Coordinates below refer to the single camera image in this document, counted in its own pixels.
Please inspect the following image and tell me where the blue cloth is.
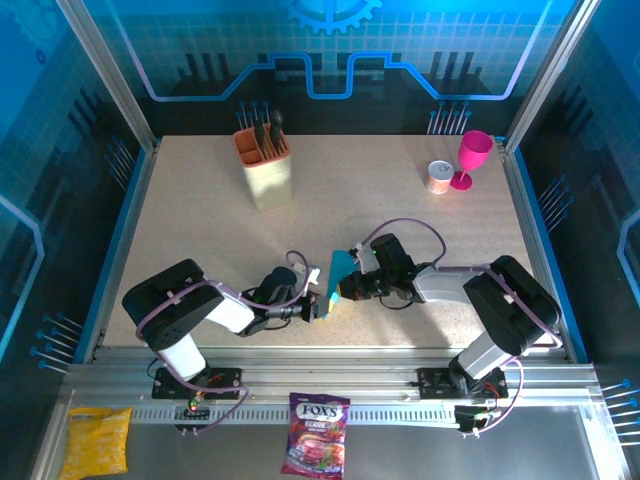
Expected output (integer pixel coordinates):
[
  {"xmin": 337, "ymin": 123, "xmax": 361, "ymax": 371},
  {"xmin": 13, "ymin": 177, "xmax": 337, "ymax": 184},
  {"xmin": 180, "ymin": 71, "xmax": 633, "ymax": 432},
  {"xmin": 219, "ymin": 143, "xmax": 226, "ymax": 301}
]
[{"xmin": 319, "ymin": 248, "xmax": 358, "ymax": 321}]

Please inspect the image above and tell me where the orange drink can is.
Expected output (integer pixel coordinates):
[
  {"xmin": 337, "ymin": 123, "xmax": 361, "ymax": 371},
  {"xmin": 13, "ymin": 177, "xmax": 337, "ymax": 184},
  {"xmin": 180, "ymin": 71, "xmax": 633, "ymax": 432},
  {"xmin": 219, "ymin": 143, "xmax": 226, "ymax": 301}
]
[{"xmin": 426, "ymin": 160, "xmax": 455, "ymax": 196}]

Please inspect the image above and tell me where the cream knife block orange top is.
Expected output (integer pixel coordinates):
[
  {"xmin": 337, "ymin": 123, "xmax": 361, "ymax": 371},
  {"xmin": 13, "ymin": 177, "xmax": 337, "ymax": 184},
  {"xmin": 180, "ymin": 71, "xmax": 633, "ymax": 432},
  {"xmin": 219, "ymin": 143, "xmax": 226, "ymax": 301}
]
[{"xmin": 233, "ymin": 127, "xmax": 295, "ymax": 213}]

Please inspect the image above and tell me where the purple candy bag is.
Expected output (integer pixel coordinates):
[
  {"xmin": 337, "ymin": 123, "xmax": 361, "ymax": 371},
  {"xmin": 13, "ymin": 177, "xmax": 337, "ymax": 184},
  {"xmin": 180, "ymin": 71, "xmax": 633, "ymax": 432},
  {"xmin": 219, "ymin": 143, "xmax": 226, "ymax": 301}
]
[{"xmin": 280, "ymin": 392, "xmax": 352, "ymax": 476}]

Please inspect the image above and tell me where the left small circuit board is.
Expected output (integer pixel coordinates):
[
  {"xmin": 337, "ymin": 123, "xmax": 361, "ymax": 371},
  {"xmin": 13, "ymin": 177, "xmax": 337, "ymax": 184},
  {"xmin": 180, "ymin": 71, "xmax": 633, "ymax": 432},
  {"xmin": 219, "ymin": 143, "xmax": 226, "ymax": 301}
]
[{"xmin": 172, "ymin": 397, "xmax": 214, "ymax": 421}]

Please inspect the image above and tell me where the small circuit board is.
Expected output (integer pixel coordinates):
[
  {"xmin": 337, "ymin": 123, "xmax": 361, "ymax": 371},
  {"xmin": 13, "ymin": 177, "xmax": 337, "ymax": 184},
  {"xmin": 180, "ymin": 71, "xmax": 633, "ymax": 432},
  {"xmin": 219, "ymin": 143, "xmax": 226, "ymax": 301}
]
[
  {"xmin": 453, "ymin": 404, "xmax": 501, "ymax": 435},
  {"xmin": 172, "ymin": 397, "xmax": 214, "ymax": 421}
]

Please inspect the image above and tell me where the pink plastic goblet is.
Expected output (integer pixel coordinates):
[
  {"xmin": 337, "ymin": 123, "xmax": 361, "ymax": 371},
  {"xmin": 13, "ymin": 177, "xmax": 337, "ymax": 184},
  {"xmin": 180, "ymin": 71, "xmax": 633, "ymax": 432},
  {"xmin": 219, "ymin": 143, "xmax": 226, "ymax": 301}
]
[{"xmin": 448, "ymin": 130, "xmax": 495, "ymax": 193}]

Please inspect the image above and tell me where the right small circuit board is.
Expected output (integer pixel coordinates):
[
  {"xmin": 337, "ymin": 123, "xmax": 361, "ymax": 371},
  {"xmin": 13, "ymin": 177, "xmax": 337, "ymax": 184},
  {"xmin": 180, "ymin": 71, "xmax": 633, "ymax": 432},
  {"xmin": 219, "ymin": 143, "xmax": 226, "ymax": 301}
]
[{"xmin": 453, "ymin": 404, "xmax": 501, "ymax": 435}]

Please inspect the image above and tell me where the yellow snack bag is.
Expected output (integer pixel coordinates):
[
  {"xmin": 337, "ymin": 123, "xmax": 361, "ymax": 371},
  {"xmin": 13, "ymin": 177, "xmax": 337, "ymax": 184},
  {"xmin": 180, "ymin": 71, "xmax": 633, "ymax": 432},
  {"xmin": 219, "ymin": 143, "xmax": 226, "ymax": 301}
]
[{"xmin": 58, "ymin": 406, "xmax": 134, "ymax": 480}]

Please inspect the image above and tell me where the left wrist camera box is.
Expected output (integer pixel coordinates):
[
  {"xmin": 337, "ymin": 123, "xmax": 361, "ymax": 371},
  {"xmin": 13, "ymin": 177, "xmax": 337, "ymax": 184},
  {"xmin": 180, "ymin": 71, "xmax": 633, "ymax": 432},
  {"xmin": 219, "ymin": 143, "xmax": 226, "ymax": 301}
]
[{"xmin": 291, "ymin": 252, "xmax": 322, "ymax": 287}]

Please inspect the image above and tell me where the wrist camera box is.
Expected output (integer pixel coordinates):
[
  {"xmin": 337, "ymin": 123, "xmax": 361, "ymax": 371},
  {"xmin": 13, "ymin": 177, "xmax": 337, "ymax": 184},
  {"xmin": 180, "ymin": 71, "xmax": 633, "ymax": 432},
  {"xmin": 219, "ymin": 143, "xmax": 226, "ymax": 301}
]
[
  {"xmin": 291, "ymin": 252, "xmax": 322, "ymax": 287},
  {"xmin": 348, "ymin": 243, "xmax": 376, "ymax": 274}
]

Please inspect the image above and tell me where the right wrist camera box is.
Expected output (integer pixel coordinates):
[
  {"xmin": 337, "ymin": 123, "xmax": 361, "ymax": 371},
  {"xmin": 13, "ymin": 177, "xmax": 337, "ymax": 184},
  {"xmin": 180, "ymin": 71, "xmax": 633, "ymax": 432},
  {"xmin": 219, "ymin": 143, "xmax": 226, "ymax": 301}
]
[{"xmin": 348, "ymin": 243, "xmax": 376, "ymax": 274}]

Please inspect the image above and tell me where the aluminium front frame rail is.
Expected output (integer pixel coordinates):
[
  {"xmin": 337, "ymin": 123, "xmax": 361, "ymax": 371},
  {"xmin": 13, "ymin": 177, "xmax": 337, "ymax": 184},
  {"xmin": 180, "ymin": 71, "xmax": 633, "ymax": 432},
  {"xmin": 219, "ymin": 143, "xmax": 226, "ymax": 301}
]
[{"xmin": 62, "ymin": 344, "xmax": 601, "ymax": 407}]

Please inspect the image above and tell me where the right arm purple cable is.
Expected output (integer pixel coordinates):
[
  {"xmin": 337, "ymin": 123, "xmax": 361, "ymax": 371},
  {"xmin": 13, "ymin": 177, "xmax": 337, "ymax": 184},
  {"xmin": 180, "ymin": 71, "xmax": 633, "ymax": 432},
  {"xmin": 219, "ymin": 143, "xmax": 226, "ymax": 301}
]
[{"xmin": 362, "ymin": 217, "xmax": 564, "ymax": 437}]

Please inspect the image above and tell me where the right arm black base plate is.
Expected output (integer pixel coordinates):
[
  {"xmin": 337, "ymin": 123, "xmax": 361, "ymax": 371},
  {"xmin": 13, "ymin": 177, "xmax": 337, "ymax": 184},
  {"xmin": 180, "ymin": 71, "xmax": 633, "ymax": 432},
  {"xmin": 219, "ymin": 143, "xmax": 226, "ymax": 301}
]
[{"xmin": 417, "ymin": 367, "xmax": 510, "ymax": 401}]

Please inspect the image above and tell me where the white slotted cable duct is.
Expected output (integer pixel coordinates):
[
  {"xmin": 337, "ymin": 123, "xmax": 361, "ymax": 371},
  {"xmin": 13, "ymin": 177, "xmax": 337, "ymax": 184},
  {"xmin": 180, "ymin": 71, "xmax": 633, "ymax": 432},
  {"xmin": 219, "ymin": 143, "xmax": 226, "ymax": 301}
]
[{"xmin": 130, "ymin": 405, "xmax": 461, "ymax": 426}]

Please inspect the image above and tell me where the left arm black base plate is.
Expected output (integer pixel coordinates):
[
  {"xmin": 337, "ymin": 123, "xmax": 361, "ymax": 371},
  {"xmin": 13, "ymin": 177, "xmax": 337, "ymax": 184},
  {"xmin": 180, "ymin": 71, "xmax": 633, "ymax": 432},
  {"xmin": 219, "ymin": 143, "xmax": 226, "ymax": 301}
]
[{"xmin": 151, "ymin": 367, "xmax": 243, "ymax": 401}]

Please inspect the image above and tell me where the right table side rail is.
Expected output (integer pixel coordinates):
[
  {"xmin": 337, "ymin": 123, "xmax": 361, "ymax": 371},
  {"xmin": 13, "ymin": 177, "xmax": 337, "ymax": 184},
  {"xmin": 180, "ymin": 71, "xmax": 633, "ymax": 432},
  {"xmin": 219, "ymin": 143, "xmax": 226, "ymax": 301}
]
[{"xmin": 499, "ymin": 139, "xmax": 589, "ymax": 364}]

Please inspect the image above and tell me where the table side rail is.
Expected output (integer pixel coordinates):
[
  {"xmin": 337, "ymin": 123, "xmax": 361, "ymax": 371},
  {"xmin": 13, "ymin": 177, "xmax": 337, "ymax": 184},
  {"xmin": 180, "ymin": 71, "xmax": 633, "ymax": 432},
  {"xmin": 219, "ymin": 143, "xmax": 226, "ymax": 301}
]
[
  {"xmin": 499, "ymin": 139, "xmax": 589, "ymax": 364},
  {"xmin": 82, "ymin": 142, "xmax": 161, "ymax": 364}
]

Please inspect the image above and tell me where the thick black knife handle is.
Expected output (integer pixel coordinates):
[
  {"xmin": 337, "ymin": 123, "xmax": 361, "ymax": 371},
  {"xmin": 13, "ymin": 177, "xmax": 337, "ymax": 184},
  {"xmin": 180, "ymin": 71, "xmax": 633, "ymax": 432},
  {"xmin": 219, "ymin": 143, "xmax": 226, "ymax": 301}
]
[{"xmin": 271, "ymin": 110, "xmax": 287, "ymax": 151}]

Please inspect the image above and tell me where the left table side rail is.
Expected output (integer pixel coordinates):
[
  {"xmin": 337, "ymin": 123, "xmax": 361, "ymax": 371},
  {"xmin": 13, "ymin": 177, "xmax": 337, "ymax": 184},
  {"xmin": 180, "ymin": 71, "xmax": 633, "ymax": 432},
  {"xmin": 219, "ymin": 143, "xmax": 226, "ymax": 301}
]
[{"xmin": 82, "ymin": 142, "xmax": 161, "ymax": 364}]

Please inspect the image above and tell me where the right aluminium frame post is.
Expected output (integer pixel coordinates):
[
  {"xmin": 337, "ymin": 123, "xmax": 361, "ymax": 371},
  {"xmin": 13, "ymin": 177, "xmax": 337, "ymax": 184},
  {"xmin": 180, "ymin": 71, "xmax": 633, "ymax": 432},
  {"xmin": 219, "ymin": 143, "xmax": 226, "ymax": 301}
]
[{"xmin": 503, "ymin": 0, "xmax": 602, "ymax": 154}]

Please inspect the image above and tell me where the aluminium frame post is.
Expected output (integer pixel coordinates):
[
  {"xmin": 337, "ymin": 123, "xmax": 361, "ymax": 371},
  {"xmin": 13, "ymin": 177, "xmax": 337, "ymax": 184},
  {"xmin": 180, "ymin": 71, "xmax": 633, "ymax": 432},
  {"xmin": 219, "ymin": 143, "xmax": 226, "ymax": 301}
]
[
  {"xmin": 503, "ymin": 0, "xmax": 602, "ymax": 154},
  {"xmin": 54, "ymin": 0, "xmax": 162, "ymax": 154}
]

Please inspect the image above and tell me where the left aluminium frame post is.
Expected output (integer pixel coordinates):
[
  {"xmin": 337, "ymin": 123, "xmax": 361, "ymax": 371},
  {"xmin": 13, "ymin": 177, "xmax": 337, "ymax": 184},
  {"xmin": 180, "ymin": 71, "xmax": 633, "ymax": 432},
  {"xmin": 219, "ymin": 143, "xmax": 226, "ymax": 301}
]
[{"xmin": 54, "ymin": 0, "xmax": 162, "ymax": 154}]

